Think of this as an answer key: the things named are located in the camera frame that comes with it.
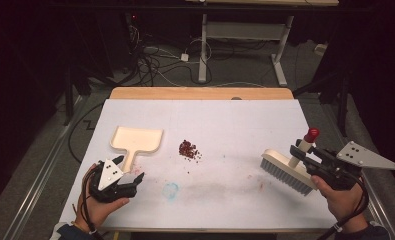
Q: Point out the person's left hand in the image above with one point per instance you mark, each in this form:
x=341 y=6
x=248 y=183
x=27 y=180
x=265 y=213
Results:
x=98 y=211

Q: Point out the pile of red beans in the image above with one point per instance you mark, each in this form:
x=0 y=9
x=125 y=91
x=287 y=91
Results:
x=187 y=149

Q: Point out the person's right hand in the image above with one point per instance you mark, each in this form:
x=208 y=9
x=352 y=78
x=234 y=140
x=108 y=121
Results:
x=345 y=206

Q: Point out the white power adapter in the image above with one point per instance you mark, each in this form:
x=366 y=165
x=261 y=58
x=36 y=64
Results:
x=184 y=57

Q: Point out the cream plastic dustpan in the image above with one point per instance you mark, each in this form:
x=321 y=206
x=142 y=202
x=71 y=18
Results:
x=136 y=140

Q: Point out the metal floor rail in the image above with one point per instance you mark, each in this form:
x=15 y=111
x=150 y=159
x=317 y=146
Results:
x=378 y=200
x=41 y=166

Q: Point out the small white box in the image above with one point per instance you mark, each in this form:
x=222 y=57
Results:
x=320 y=49

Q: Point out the black stand leg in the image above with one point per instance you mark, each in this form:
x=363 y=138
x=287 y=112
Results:
x=68 y=96
x=341 y=100

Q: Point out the white metal desk frame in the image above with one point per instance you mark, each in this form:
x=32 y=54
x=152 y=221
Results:
x=241 y=30

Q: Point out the wooden table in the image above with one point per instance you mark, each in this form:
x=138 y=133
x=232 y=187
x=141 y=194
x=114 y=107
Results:
x=201 y=93

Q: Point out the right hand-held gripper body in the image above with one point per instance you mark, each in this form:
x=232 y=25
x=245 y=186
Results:
x=335 y=173

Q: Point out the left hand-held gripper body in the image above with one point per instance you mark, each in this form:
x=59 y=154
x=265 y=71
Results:
x=110 y=195

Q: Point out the white table mat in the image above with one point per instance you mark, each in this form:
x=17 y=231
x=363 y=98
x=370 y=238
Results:
x=218 y=123

